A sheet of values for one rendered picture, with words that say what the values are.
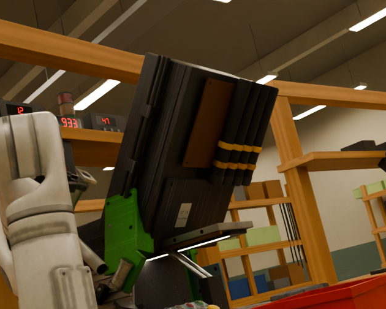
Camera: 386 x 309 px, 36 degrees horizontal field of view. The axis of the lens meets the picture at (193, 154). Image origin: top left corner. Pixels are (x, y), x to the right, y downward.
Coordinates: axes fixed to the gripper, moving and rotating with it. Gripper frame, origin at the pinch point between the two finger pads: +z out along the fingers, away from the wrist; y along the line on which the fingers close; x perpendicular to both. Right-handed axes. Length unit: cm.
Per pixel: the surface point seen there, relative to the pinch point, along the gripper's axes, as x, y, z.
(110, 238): 9.2, -7.4, 12.5
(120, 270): 11.0, -20.3, 9.1
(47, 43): -21, 67, 9
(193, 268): 4.4, -23.6, 28.5
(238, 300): 168, 270, 486
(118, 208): 1.9, -4.1, 12.5
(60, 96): -8, 58, 18
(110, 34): -25, 317, 187
